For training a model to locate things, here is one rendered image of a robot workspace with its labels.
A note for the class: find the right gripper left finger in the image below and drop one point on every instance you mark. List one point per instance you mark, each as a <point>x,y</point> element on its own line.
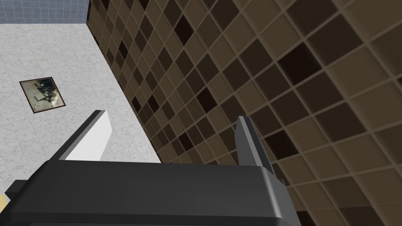
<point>89,138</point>

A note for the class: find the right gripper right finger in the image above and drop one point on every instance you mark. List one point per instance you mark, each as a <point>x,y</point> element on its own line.
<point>249,144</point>

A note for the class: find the dark-framed wall picture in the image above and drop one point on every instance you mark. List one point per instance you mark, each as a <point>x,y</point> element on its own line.
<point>42,94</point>

